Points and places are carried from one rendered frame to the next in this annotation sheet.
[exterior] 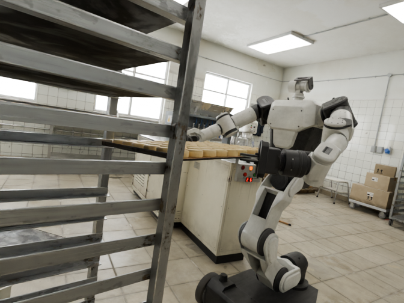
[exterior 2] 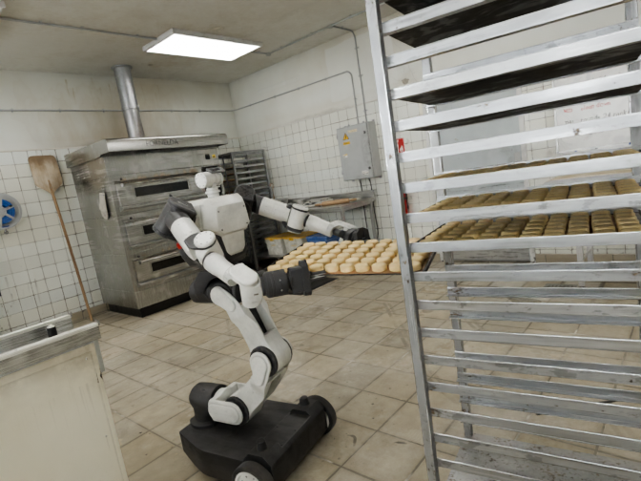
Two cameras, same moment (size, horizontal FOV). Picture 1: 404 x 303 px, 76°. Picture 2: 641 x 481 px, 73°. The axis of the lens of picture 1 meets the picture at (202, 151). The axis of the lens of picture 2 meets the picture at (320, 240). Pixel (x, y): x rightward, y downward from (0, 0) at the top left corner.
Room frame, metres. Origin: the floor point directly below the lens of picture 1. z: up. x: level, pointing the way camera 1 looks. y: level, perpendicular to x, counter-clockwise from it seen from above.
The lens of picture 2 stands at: (1.57, 1.50, 1.32)
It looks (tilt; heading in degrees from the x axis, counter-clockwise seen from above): 9 degrees down; 253
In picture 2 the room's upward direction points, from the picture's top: 9 degrees counter-clockwise
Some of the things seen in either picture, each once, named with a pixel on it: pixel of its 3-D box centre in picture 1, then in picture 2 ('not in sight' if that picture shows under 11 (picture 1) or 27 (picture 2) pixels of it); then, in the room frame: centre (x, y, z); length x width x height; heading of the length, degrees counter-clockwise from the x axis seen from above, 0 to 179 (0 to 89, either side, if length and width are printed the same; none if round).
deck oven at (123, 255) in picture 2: not in sight; (164, 221); (1.76, -4.45, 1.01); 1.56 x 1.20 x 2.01; 31
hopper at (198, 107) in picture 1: (204, 110); not in sight; (2.78, 0.04, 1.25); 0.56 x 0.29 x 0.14; 120
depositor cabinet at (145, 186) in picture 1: (175, 175); not in sight; (3.19, 0.28, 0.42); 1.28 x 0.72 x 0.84; 30
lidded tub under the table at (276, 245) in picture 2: not in sight; (283, 242); (0.16, -4.86, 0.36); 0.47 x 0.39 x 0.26; 29
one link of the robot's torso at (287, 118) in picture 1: (298, 127); (210, 227); (1.45, -0.51, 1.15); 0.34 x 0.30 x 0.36; 41
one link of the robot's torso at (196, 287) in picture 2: (292, 174); (217, 284); (1.47, -0.53, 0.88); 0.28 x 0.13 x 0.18; 132
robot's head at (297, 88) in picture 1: (299, 88); (209, 181); (1.42, -0.46, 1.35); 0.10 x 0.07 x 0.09; 41
